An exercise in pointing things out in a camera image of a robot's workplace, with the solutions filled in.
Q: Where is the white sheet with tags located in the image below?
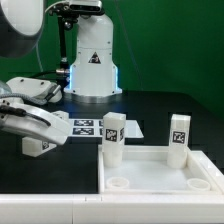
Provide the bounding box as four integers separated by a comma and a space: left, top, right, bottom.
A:
69, 118, 144, 138

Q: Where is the grey cable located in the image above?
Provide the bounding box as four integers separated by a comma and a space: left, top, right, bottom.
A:
35, 43, 46, 73

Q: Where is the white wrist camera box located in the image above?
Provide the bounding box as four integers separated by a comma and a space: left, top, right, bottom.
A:
7, 77, 62, 104

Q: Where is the white square tabletop tray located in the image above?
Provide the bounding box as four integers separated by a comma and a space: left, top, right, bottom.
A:
98, 145, 224, 195

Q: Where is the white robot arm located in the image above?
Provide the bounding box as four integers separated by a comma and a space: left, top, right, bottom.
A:
0, 0, 70, 145

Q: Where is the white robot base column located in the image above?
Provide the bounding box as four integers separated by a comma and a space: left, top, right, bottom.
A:
64, 15, 122, 103

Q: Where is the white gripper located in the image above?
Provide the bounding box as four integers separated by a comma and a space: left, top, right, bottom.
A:
0, 99, 71, 145

